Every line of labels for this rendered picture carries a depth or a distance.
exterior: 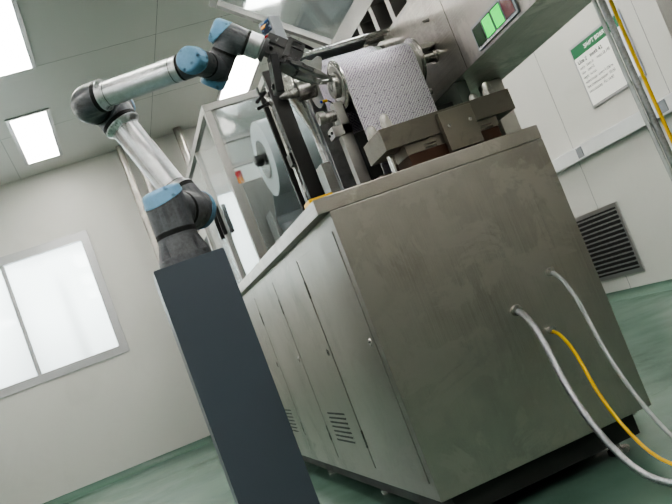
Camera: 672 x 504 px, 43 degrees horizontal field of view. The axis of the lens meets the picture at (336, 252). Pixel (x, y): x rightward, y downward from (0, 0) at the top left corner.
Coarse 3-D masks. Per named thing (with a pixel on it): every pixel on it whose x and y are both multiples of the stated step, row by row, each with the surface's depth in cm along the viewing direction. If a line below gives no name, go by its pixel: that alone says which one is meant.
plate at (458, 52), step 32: (416, 0) 260; (448, 0) 242; (480, 0) 226; (544, 0) 205; (576, 0) 216; (416, 32) 268; (448, 32) 248; (512, 32) 224; (544, 32) 237; (448, 64) 255; (480, 64) 245; (512, 64) 261; (480, 96) 292
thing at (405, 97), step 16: (384, 80) 249; (400, 80) 250; (416, 80) 251; (352, 96) 246; (368, 96) 247; (384, 96) 248; (400, 96) 249; (416, 96) 250; (368, 112) 246; (384, 112) 247; (400, 112) 248; (416, 112) 249
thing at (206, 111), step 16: (240, 96) 345; (256, 96) 347; (208, 112) 341; (224, 144) 403; (192, 160) 410; (224, 160) 339; (240, 192) 338; (240, 208) 338; (224, 224) 389; (208, 240) 451; (256, 240) 337; (240, 272) 392
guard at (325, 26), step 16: (224, 0) 337; (240, 0) 334; (256, 0) 330; (272, 0) 327; (288, 0) 324; (304, 0) 321; (320, 0) 318; (336, 0) 315; (352, 0) 312; (288, 16) 336; (304, 16) 333; (320, 16) 330; (336, 16) 327; (304, 32) 346; (320, 32) 342; (336, 32) 339
